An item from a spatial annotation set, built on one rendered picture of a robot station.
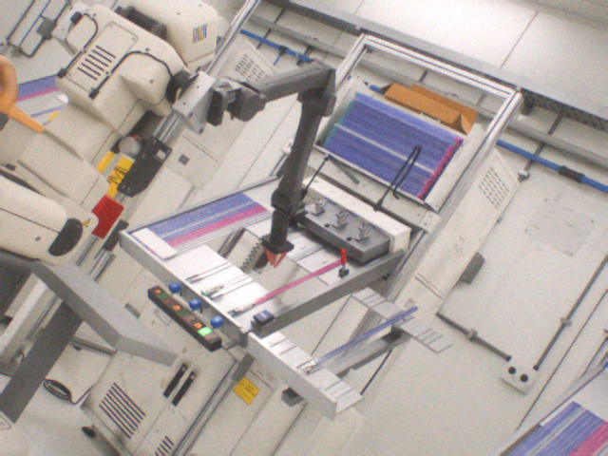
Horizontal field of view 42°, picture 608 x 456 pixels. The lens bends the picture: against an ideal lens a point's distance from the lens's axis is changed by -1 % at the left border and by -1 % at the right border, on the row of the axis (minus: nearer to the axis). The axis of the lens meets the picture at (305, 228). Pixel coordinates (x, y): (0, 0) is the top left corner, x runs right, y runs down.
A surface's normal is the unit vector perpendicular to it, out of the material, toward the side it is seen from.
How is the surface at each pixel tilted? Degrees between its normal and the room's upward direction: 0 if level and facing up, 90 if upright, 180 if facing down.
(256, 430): 90
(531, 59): 90
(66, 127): 82
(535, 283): 90
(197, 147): 90
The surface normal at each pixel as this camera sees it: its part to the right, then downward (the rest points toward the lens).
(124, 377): -0.49, -0.37
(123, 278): 0.67, 0.42
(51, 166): -0.24, -0.37
